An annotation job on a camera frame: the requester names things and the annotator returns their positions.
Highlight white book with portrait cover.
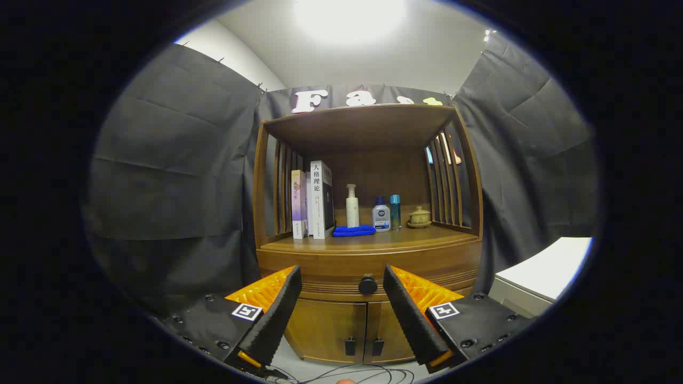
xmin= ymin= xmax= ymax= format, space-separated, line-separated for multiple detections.
xmin=309 ymin=160 xmax=336 ymax=239

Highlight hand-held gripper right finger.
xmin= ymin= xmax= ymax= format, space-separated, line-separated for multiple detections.
xmin=383 ymin=265 xmax=534 ymax=374

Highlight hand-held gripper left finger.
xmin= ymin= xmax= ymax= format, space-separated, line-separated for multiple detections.
xmin=155 ymin=265 xmax=303 ymax=377

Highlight wooden cabinet with slatted hutch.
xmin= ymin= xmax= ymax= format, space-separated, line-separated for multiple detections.
xmin=252 ymin=103 xmax=484 ymax=364

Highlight wooden drawer with black knob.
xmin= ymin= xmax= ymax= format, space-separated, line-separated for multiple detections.
xmin=256 ymin=248 xmax=481 ymax=302

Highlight white bottle with blue cap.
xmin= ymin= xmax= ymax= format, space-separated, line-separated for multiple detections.
xmin=372 ymin=196 xmax=391 ymax=233

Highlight black floor cables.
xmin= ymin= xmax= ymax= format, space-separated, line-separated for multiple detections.
xmin=267 ymin=363 xmax=417 ymax=384

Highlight wooden countertop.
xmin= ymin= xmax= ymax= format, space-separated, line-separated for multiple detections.
xmin=261 ymin=224 xmax=478 ymax=251

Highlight yellow ceramic lidded teacup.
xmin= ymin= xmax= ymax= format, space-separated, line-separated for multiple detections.
xmin=407 ymin=206 xmax=432 ymax=229

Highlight blue folded cloth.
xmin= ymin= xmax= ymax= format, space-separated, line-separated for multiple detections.
xmin=332 ymin=225 xmax=377 ymax=237

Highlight purple book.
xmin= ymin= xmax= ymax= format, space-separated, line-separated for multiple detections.
xmin=291 ymin=170 xmax=308 ymax=239

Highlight wooden cabinet door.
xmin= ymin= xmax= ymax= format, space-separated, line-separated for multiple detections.
xmin=366 ymin=301 xmax=427 ymax=363
xmin=285 ymin=299 xmax=368 ymax=363

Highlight white pump bottle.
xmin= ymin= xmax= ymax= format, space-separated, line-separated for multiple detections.
xmin=346 ymin=184 xmax=360 ymax=229

